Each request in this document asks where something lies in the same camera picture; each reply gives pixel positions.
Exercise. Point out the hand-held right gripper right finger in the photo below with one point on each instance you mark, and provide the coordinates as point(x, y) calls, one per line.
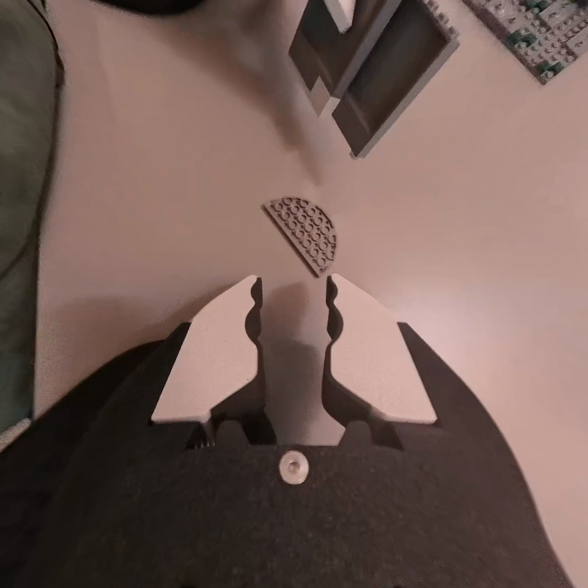
point(376, 358)

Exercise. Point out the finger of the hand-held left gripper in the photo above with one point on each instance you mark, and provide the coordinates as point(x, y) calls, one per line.
point(342, 13)

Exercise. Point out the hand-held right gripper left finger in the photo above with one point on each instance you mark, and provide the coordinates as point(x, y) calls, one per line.
point(216, 358)

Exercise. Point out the grey toy brick wall assembly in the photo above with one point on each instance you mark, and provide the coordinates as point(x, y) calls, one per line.
point(413, 59)

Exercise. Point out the grey half-round studded plate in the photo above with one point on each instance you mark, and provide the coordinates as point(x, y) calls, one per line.
point(307, 234)

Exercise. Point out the grey desk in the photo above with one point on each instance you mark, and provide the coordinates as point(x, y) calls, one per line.
point(459, 252)

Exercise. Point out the grey studded baseplate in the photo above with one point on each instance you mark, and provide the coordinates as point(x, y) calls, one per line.
point(542, 32)

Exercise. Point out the person's green sweatshirt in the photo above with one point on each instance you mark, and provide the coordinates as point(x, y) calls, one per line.
point(23, 183)

